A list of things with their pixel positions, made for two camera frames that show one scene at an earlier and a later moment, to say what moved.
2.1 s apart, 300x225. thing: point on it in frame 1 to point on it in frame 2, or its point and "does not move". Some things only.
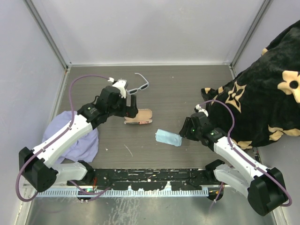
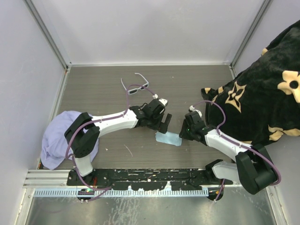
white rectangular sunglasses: x=145 y=87 does not move
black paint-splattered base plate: x=140 y=178 does not move
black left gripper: x=131 y=111 to x=163 y=128
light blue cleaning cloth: x=168 y=137 does not move
